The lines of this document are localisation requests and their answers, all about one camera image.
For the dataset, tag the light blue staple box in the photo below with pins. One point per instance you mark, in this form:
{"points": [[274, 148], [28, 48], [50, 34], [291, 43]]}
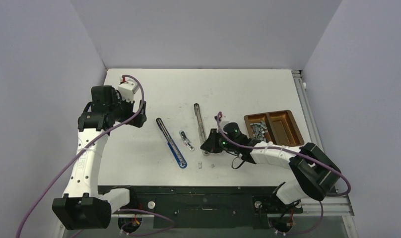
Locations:
{"points": [[186, 141]]}

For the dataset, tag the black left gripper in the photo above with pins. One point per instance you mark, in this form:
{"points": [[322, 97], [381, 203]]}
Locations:
{"points": [[138, 120]]}

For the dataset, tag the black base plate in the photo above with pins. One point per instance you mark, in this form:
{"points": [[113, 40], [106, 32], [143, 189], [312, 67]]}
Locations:
{"points": [[205, 207]]}

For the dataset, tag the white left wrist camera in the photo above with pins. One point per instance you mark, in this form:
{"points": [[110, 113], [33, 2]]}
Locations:
{"points": [[127, 91]]}

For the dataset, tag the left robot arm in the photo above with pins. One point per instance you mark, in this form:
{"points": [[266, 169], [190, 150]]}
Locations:
{"points": [[81, 206]]}

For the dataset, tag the silver black stapler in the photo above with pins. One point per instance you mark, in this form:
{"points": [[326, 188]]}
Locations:
{"points": [[201, 131]]}

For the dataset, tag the pile of grey staples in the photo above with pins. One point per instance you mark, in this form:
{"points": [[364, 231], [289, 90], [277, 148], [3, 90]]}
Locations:
{"points": [[260, 131]]}

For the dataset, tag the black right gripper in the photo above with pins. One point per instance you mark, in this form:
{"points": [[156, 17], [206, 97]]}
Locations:
{"points": [[211, 145]]}

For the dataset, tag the blue stapler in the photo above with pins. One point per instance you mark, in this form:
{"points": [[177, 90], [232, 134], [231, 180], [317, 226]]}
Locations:
{"points": [[172, 145]]}

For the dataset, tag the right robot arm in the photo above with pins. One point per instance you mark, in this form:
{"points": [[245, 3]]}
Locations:
{"points": [[314, 173]]}

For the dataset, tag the brown plastic divided tray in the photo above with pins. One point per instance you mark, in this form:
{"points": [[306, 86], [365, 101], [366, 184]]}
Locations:
{"points": [[282, 127]]}

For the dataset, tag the aluminium frame rail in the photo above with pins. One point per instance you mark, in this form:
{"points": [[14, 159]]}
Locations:
{"points": [[141, 156]]}

